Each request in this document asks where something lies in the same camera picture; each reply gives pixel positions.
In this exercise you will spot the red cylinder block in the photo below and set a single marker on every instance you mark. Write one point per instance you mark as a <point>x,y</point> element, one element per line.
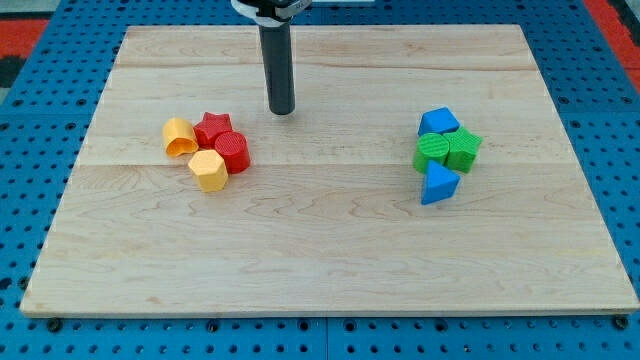
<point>233,148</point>

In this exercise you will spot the blue cube block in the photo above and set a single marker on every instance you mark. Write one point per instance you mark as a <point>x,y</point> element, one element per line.
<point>441,120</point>

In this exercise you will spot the yellow heart block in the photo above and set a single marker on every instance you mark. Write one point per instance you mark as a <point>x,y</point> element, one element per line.
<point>179,137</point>

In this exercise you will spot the green star block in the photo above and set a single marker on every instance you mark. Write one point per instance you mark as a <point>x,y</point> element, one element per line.
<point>463,149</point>

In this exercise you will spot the blue triangle block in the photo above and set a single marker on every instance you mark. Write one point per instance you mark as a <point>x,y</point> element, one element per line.
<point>439,183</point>

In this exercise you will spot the red star block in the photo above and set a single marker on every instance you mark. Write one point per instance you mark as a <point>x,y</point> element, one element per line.
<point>210,128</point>

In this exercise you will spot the green cylinder block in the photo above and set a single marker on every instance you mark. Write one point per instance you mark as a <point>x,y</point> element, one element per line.
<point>430,147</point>

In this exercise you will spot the wooden board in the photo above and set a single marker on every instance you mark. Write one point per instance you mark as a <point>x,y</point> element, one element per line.
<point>327,220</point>

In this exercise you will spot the yellow hexagon block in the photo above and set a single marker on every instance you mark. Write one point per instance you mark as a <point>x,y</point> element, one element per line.
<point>209,170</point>

